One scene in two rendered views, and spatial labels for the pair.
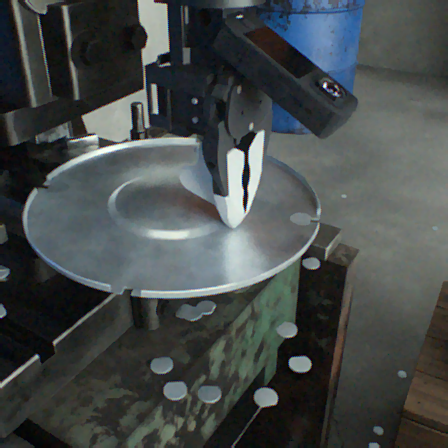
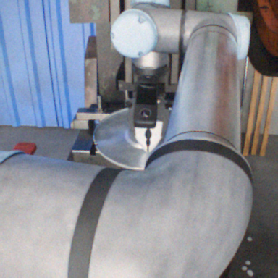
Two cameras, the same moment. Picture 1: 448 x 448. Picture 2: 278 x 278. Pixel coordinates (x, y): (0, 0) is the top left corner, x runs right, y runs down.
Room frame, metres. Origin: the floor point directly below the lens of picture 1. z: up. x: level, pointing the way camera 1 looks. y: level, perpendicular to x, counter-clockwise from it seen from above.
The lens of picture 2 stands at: (0.12, -0.55, 1.22)
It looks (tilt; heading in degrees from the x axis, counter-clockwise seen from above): 33 degrees down; 62
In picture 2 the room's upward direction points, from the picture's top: straight up
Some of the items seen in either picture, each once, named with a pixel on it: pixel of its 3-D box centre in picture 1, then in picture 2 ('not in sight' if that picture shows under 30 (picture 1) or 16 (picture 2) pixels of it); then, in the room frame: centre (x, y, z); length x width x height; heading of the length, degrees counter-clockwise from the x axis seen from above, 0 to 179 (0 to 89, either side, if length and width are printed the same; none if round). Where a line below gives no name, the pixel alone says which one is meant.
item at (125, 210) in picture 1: (174, 201); (150, 134); (0.48, 0.05, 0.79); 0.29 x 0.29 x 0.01
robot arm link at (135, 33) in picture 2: not in sight; (148, 30); (0.39, -0.08, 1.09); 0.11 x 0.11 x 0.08; 49
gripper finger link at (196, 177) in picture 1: (208, 184); (142, 130); (0.43, 0.01, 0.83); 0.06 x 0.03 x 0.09; 58
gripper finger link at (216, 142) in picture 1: (224, 144); (138, 117); (0.42, 0.00, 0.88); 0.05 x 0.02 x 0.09; 148
